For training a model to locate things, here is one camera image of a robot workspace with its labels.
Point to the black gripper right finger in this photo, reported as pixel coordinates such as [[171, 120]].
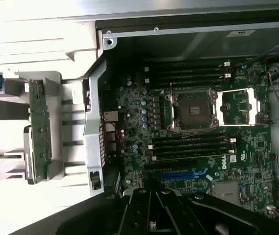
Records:
[[178, 215]]

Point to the grey parts rack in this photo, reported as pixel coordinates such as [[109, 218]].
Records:
[[56, 122]]

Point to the blue expansion slot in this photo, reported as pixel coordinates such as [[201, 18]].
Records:
[[178, 175]]

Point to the green motherboard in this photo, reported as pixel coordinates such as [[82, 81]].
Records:
[[252, 147]]

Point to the black RAM slot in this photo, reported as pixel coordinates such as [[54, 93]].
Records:
[[190, 137], [190, 84], [190, 77], [190, 149], [190, 71], [190, 157], [190, 64], [190, 143]]

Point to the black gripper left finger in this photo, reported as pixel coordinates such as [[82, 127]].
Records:
[[134, 215]]

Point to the metal socket cover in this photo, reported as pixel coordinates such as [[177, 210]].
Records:
[[237, 91]]

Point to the CPU socket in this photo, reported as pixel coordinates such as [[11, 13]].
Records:
[[193, 110]]

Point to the black open PC case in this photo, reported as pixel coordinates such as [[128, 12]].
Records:
[[92, 110]]

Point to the silver chipset heatsink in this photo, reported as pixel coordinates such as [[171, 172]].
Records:
[[225, 191]]

